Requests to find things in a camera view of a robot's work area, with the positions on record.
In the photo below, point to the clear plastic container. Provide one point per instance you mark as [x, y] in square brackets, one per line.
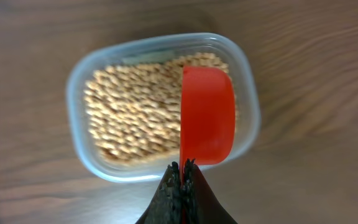
[160, 49]

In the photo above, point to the soybeans in container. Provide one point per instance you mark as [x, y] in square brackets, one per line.
[134, 110]

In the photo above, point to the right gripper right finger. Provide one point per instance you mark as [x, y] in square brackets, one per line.
[199, 202]

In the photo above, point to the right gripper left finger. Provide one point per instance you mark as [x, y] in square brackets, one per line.
[166, 204]

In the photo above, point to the red plastic measuring scoop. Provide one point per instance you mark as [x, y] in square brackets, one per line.
[207, 116]

